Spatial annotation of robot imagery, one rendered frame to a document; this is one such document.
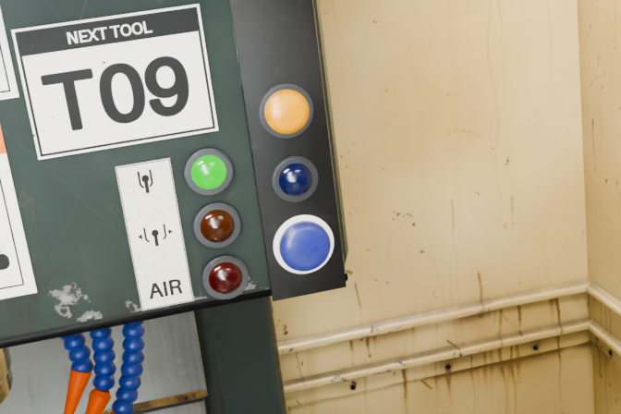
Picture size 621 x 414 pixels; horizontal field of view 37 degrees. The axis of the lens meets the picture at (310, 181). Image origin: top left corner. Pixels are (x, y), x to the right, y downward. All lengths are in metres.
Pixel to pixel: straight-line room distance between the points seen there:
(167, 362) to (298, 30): 0.80
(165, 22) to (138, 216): 0.11
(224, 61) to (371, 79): 1.11
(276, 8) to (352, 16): 1.08
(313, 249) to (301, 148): 0.06
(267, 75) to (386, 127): 1.13
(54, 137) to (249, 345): 0.83
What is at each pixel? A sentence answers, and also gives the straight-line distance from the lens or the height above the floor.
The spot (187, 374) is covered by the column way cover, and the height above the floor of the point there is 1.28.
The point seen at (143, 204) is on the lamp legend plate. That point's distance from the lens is 0.52.
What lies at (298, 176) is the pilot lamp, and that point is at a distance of 0.52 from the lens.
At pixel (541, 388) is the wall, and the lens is 1.93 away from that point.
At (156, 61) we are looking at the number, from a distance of 0.50.
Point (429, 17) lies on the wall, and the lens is 1.62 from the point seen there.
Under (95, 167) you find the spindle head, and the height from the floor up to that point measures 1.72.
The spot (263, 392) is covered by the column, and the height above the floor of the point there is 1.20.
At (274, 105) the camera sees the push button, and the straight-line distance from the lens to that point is 0.51.
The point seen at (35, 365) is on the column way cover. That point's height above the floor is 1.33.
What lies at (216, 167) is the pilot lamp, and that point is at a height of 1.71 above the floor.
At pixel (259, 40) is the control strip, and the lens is 0.51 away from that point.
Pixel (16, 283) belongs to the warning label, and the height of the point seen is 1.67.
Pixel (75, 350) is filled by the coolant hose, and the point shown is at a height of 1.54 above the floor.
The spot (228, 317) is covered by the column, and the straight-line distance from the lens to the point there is 1.29.
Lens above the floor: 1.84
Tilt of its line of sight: 16 degrees down
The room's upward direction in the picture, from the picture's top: 7 degrees counter-clockwise
